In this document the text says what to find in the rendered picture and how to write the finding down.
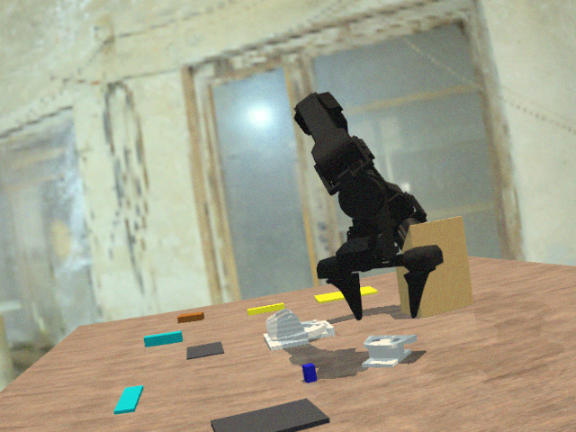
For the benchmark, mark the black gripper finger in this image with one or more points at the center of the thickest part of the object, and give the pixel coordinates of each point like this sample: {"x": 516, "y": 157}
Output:
{"x": 416, "y": 283}
{"x": 349, "y": 286}

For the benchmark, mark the teal flat rectangular plate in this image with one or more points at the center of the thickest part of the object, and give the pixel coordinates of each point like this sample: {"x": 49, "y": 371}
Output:
{"x": 129, "y": 400}

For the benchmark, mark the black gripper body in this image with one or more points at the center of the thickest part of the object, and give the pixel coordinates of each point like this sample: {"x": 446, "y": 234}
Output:
{"x": 414, "y": 259}

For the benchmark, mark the small orange flat bar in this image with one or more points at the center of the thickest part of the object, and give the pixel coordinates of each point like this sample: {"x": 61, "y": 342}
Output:
{"x": 183, "y": 318}

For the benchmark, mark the teal rectangular block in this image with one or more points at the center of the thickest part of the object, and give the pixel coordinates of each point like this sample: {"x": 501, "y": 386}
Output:
{"x": 164, "y": 338}

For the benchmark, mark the small blue block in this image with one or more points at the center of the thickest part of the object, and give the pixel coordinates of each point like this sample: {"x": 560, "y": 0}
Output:
{"x": 309, "y": 373}

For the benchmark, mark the yellow flat bar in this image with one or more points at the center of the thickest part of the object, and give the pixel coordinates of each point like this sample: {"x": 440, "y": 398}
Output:
{"x": 259, "y": 310}

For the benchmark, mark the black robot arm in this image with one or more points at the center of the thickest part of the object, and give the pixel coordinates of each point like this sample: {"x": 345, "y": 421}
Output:
{"x": 348, "y": 163}

